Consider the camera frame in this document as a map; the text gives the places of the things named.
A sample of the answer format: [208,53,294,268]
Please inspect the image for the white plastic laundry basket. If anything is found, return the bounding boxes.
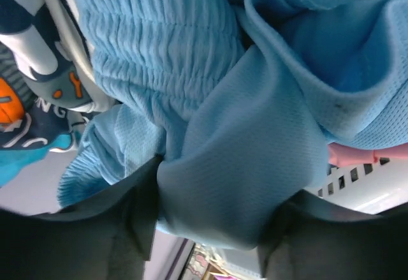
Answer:
[307,158,407,214]

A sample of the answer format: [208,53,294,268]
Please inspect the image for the patterned blue orange clothes pile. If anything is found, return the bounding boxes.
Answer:
[1,0,115,184]

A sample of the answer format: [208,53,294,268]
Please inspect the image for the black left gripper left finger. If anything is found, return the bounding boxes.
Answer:
[1,156,162,279]

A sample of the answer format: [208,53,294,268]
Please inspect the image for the pink garment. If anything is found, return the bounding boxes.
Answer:
[328,143,407,168]

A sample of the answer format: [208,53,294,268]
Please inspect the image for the light blue mesh shorts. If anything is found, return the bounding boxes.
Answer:
[58,0,407,249]

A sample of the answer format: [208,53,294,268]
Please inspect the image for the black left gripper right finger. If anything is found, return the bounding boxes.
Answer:
[258,191,407,280]

